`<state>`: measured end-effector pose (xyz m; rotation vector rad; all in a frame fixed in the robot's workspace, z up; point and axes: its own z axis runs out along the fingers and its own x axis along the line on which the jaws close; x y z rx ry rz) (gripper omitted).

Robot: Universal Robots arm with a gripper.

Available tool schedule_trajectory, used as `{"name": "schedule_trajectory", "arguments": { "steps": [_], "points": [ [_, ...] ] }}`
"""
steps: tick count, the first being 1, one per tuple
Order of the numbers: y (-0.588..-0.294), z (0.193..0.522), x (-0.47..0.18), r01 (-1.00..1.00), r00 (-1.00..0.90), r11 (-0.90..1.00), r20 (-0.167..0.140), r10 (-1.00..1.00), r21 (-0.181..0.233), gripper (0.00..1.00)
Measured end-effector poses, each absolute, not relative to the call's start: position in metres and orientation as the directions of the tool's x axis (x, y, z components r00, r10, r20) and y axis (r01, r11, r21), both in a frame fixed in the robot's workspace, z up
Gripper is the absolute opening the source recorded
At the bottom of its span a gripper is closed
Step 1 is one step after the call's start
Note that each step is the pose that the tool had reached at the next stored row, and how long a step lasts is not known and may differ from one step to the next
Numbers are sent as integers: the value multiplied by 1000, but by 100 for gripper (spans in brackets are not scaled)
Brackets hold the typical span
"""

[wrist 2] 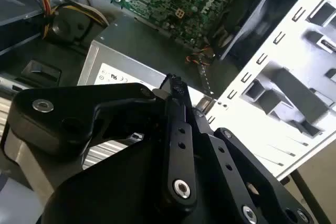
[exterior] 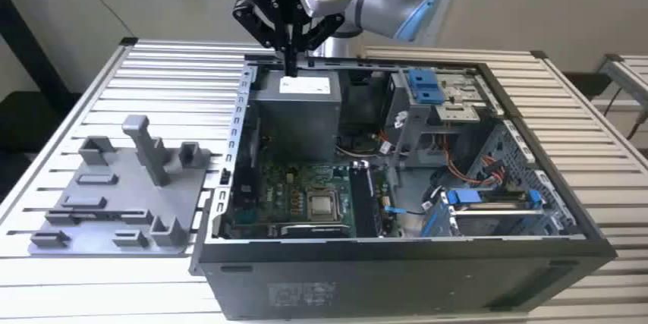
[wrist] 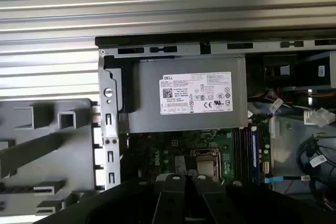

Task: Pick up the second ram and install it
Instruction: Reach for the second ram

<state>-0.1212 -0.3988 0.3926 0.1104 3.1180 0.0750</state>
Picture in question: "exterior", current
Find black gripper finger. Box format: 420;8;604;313
232;0;292;74
292;14;346;76

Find blue plastic drive latch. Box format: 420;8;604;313
406;68;445;105

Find grey power supply unit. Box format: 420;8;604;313
250;69;342;160

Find grey metal drive cage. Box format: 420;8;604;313
384;65;506;168

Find green Dell motherboard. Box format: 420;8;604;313
221;159;406;240

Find silver CPU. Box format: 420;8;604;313
309;195;338;222

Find hard disk in blue carrier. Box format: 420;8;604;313
444;188;545;213

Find grey plastic parts rack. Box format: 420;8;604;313
28;113;226;259

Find black GeForce graphics card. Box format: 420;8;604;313
276;223;353;240

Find metal disk bay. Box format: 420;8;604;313
422;187;557;237

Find black open PC case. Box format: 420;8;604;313
186;52;620;321

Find black cooler with wires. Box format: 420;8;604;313
334;126;406;158

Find blue plug black wire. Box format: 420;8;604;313
384;205;436;217

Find orange power wires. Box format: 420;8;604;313
442;137;506;188

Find aluminium frame side table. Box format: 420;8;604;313
589;52;648;112

